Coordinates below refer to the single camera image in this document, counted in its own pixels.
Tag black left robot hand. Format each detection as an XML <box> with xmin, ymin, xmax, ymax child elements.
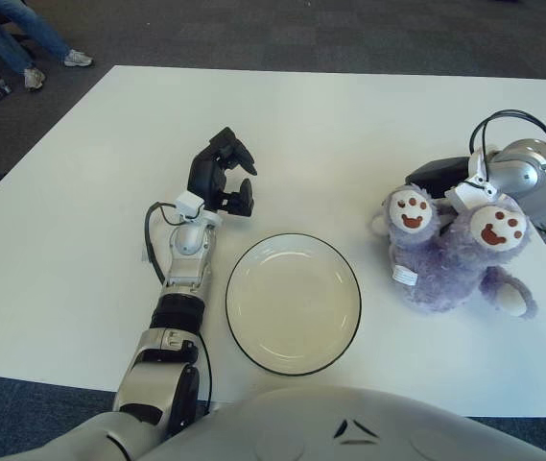
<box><xmin>186</xmin><ymin>126</ymin><xmax>258</xmax><ymax>220</ymax></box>

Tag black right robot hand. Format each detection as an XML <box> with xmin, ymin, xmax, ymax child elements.
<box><xmin>405</xmin><ymin>156</ymin><xmax>470</xmax><ymax>198</ymax></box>

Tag purple plush bunny doll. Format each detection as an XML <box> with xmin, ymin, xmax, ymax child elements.
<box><xmin>370</xmin><ymin>184</ymin><xmax>540</xmax><ymax>321</ymax></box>

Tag white plate with black rim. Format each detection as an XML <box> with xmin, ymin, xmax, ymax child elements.
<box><xmin>225</xmin><ymin>232</ymin><xmax>363</xmax><ymax>376</ymax></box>

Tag white right wrist connector box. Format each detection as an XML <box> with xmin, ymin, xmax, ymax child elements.
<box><xmin>444</xmin><ymin>175</ymin><xmax>497</xmax><ymax>212</ymax></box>

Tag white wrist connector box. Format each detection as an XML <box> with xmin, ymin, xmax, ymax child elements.
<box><xmin>444</xmin><ymin>175</ymin><xmax>497</xmax><ymax>212</ymax></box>
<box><xmin>175</xmin><ymin>190</ymin><xmax>205</xmax><ymax>220</ymax></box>

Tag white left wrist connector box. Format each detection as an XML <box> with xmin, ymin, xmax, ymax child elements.
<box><xmin>175</xmin><ymin>190</ymin><xmax>205</xmax><ymax>220</ymax></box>

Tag white sneaker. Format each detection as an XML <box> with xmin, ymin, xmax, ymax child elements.
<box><xmin>23</xmin><ymin>66</ymin><xmax>47</xmax><ymax>91</ymax></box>
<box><xmin>63</xmin><ymin>49</ymin><xmax>95</xmax><ymax>68</ymax></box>

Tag silver robot torso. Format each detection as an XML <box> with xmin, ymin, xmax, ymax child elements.
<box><xmin>27</xmin><ymin>383</ymin><xmax>546</xmax><ymax>461</ymax></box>

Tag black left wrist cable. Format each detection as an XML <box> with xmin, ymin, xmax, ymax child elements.
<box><xmin>143</xmin><ymin>201</ymin><xmax>180</xmax><ymax>284</ymax></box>

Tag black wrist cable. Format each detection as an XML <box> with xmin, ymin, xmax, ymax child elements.
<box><xmin>143</xmin><ymin>201</ymin><xmax>180</xmax><ymax>284</ymax></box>
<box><xmin>468</xmin><ymin>109</ymin><xmax>546</xmax><ymax>174</ymax></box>

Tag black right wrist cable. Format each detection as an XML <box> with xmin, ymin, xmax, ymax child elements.
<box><xmin>468</xmin><ymin>109</ymin><xmax>546</xmax><ymax>174</ymax></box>

